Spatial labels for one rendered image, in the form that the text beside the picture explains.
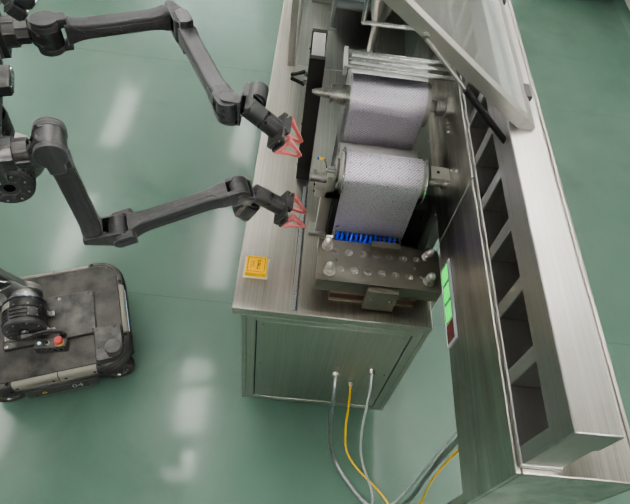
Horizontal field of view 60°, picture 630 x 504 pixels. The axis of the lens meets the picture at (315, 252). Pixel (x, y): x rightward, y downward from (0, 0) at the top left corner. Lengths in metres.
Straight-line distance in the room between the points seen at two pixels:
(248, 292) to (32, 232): 1.71
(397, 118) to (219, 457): 1.60
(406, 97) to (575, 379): 1.05
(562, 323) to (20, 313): 2.03
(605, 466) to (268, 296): 1.06
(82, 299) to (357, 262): 1.36
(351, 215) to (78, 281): 1.43
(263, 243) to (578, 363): 1.19
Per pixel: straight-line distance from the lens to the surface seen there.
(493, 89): 1.26
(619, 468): 1.24
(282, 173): 2.12
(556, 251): 1.13
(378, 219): 1.75
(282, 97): 2.46
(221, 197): 1.63
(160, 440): 2.57
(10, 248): 3.23
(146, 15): 1.85
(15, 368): 2.58
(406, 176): 1.64
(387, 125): 1.79
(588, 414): 0.98
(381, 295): 1.72
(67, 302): 2.64
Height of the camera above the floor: 2.44
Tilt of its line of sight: 54 degrees down
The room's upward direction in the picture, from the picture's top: 10 degrees clockwise
